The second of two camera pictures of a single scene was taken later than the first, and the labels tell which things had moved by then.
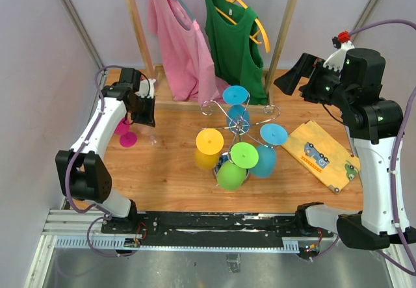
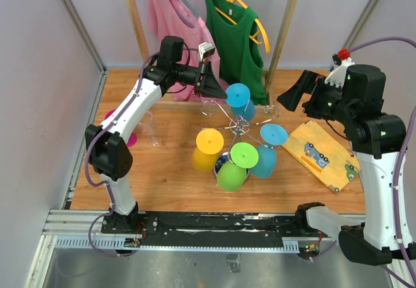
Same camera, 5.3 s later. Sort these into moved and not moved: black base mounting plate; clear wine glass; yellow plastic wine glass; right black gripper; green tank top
Moved: right black gripper
Not moved: black base mounting plate; yellow plastic wine glass; green tank top; clear wine glass
